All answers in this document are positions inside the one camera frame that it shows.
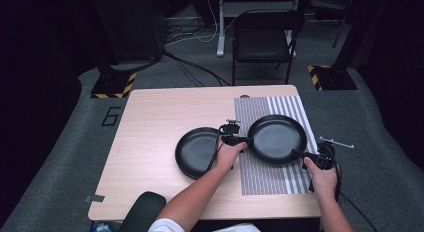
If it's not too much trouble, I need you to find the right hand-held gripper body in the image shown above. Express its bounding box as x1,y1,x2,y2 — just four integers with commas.
312,135,355,171

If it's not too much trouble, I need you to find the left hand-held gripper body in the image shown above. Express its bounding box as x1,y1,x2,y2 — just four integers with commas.
218,118,242,146

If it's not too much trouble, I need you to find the black round plate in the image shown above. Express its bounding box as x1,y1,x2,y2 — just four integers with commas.
247,114,308,166
174,126,223,181

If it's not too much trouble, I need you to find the person's left hand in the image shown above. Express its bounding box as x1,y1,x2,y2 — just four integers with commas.
214,139,249,174

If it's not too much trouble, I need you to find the person's right hand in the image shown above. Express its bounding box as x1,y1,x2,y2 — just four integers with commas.
303,156,339,202

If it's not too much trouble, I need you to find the grey white striped mat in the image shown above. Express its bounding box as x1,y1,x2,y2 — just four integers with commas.
233,95,320,196

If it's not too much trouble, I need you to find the black stand base striped tape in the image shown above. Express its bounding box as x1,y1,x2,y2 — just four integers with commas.
307,64,358,92
89,70,138,100

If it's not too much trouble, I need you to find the black folding chair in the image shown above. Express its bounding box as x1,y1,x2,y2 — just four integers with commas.
231,9,306,86

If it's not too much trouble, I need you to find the person's white shirt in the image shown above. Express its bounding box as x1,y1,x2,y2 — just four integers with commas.
147,218,262,232

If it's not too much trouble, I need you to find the black padded armrest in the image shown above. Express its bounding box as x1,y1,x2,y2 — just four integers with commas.
116,191,167,232

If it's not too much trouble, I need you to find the thin black stand leg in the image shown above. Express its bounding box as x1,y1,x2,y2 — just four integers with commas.
331,11,355,50

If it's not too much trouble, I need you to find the dark cabinet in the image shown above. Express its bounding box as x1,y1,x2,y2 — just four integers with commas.
111,0,167,62

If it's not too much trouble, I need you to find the grey tape piece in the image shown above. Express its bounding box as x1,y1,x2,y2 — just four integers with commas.
84,194,106,204

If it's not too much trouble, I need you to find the blue white object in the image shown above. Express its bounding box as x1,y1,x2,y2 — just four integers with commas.
90,221,111,232

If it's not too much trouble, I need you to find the left hand-held gripper black cable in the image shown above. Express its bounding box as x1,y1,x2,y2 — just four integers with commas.
205,126,225,173

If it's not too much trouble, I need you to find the hand-held gripper black cable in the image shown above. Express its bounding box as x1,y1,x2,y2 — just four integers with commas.
205,126,225,173
333,160,378,232

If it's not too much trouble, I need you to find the right hand-held gripper black cable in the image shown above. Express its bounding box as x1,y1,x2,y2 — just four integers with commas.
333,160,378,232

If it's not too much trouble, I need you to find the thin black floor cable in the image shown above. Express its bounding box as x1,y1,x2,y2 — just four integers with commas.
172,58,207,88

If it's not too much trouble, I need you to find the thick black floor cable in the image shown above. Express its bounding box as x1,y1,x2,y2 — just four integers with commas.
111,48,233,87

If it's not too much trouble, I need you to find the white floor cable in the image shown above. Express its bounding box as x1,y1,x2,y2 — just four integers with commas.
164,0,236,46

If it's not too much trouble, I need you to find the white desk frame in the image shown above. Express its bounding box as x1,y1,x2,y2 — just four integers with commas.
216,0,301,58

